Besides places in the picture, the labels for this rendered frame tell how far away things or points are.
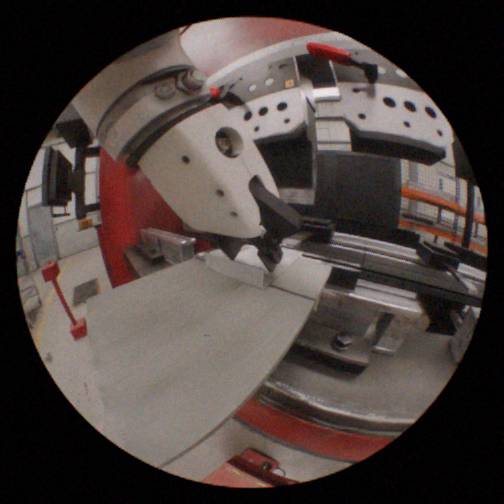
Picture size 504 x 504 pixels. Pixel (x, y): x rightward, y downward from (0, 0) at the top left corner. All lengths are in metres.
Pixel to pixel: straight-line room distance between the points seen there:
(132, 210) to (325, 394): 1.02
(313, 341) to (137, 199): 0.98
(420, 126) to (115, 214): 1.06
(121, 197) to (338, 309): 1.00
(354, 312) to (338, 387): 0.11
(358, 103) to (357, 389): 0.35
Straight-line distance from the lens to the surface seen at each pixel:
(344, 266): 0.24
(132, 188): 0.98
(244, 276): 0.16
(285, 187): 0.24
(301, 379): 0.24
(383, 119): 0.22
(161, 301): 0.16
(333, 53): 0.25
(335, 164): 0.76
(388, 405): 0.27
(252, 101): 0.28
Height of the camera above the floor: 1.08
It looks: 19 degrees down
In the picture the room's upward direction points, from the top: straight up
